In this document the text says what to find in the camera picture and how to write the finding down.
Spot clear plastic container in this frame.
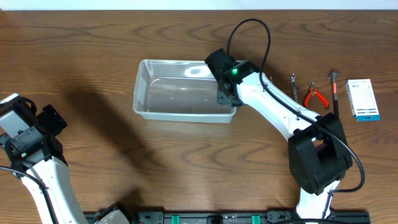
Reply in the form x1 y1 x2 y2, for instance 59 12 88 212
132 59 236 123

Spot small hammer black handle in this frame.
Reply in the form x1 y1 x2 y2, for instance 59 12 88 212
329 70 340 118

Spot white blue cardboard box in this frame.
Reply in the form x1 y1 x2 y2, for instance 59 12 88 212
346 79 380 122

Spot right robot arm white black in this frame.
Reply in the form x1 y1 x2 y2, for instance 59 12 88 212
207 58 354 220

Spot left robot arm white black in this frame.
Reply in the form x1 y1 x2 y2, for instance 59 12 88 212
1 97 131 223

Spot silver wrench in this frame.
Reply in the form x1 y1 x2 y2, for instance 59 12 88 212
290 73 299 103

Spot red handled pliers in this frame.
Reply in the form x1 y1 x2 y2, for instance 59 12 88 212
303 81 330 110

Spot black mounting rail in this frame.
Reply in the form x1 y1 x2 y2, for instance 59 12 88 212
130 210 371 224

